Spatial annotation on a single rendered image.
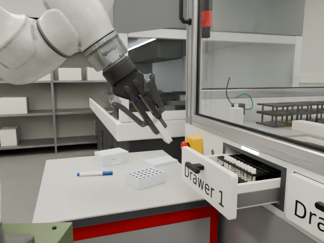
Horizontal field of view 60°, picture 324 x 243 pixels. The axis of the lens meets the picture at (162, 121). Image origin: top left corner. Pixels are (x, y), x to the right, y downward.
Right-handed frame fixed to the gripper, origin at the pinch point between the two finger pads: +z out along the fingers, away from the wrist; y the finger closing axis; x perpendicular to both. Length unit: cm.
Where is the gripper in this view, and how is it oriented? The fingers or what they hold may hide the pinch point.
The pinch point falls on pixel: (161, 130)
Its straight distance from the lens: 71.5
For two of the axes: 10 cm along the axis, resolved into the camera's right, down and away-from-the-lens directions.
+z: 5.4, 7.8, 3.1
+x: -3.4, -1.3, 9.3
